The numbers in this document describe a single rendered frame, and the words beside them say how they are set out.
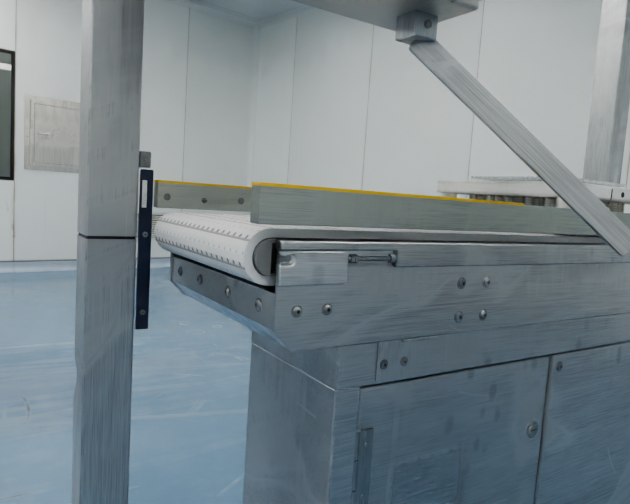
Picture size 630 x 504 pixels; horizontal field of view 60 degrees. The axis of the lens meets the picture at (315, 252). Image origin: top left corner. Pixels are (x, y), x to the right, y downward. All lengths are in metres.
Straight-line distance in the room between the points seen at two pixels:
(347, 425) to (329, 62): 5.44
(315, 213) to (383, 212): 0.08
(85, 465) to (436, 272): 0.49
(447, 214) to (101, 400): 0.47
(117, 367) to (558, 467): 0.66
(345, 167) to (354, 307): 5.00
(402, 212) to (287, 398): 0.27
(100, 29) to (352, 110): 4.89
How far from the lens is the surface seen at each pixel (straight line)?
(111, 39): 0.71
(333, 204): 0.48
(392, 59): 5.29
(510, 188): 0.84
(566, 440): 0.95
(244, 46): 6.93
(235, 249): 0.47
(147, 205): 0.70
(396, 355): 0.61
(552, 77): 4.36
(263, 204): 0.44
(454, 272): 0.59
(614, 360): 1.02
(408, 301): 0.55
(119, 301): 0.71
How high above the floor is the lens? 0.86
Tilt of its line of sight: 6 degrees down
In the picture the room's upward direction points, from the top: 4 degrees clockwise
